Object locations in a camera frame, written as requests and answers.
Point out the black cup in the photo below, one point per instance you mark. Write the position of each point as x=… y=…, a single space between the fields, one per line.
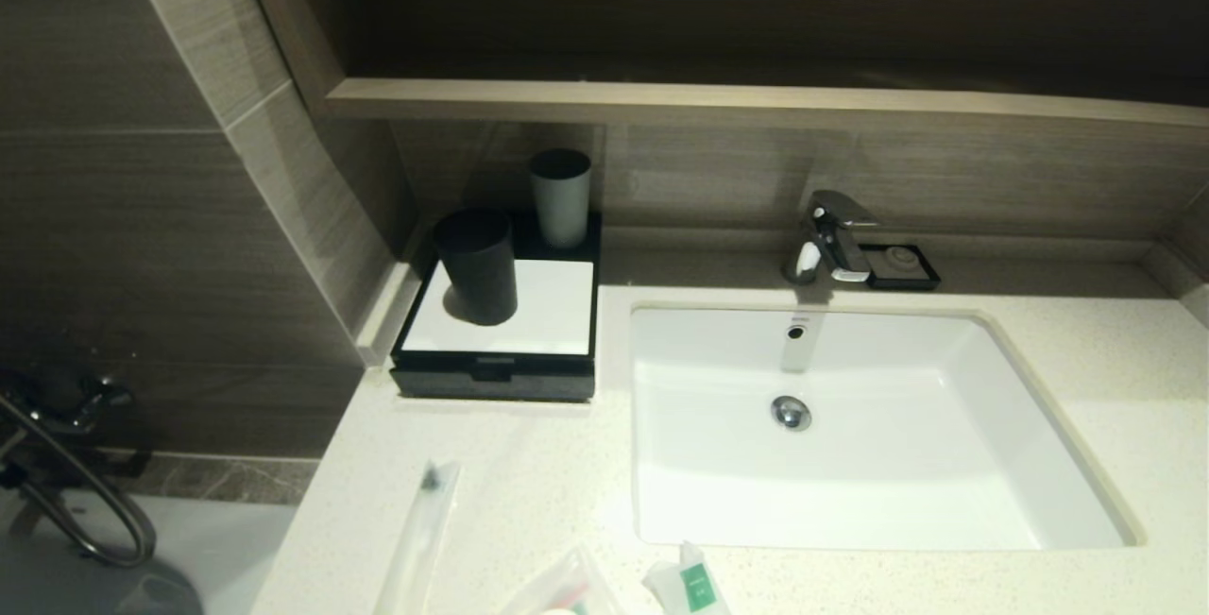
x=477 y=265

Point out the black box with white lid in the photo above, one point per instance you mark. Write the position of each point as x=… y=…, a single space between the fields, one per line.
x=548 y=313

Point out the grey cup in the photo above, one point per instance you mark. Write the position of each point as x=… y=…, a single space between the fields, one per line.
x=561 y=209

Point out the chrome drain stopper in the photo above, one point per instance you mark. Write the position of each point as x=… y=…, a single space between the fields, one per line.
x=791 y=413

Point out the chrome faucet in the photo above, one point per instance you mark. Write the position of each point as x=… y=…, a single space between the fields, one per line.
x=836 y=237

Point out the black soap dish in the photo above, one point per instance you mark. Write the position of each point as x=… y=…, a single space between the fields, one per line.
x=874 y=281

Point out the round grey soap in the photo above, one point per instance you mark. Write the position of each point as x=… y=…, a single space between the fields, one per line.
x=902 y=262

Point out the clear plastic packet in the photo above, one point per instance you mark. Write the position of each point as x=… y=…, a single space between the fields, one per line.
x=567 y=591

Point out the toothbrush in clear packet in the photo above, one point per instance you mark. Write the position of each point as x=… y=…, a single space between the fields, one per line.
x=420 y=539

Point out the white sink basin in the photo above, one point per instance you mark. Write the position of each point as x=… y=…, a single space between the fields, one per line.
x=897 y=464

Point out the chrome bath valve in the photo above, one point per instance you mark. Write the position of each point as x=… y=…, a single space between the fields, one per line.
x=66 y=398

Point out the wooden wall shelf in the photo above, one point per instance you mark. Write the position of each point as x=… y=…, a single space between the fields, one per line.
x=756 y=103

